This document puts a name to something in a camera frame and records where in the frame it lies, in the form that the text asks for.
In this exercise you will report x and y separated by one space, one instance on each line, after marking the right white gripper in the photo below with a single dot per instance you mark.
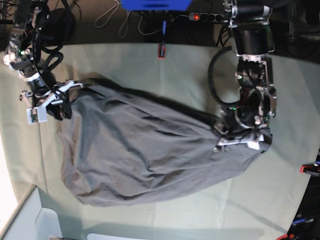
44 102

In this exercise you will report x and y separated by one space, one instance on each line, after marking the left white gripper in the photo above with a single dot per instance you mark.
251 139

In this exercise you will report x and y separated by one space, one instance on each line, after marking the grey t-shirt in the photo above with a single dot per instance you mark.
125 147

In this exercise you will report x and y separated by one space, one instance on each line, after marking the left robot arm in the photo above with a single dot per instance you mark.
243 121

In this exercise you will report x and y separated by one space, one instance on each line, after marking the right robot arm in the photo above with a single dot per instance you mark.
34 51

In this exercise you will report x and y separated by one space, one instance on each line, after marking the red black clamp right edge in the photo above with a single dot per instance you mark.
311 169

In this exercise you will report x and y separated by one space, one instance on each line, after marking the black round base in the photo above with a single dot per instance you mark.
59 28

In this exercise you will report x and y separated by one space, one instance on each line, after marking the red clamp bottom right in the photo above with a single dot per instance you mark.
287 237

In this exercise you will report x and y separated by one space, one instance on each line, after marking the white storage bin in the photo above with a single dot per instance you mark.
31 221

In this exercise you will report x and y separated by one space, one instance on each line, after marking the red black clamp top centre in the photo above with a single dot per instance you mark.
162 45

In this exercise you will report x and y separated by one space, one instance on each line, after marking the black power strip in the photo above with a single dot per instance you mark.
206 17

